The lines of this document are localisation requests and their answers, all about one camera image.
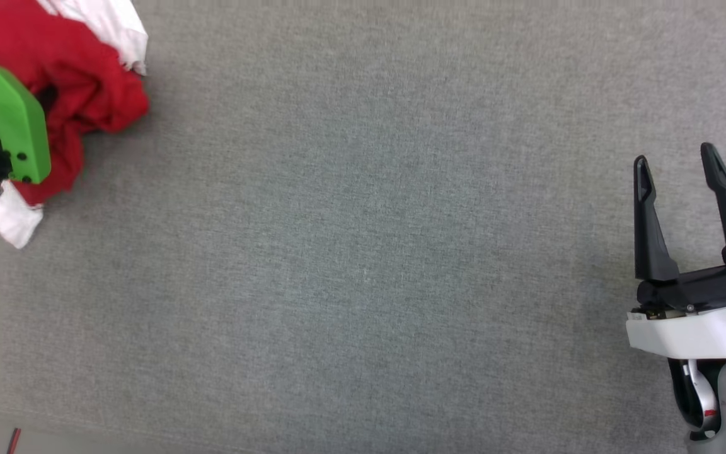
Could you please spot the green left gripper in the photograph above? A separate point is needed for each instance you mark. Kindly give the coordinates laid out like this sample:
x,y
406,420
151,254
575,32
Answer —
x,y
10,120

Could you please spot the red and white basketball jersey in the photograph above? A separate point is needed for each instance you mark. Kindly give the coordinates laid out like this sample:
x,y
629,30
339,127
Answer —
x,y
86,82

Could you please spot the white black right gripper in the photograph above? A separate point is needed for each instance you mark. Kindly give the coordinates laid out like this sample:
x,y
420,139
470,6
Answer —
x,y
697,328

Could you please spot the thin red stick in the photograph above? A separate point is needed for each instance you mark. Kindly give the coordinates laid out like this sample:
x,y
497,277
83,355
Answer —
x,y
14,440

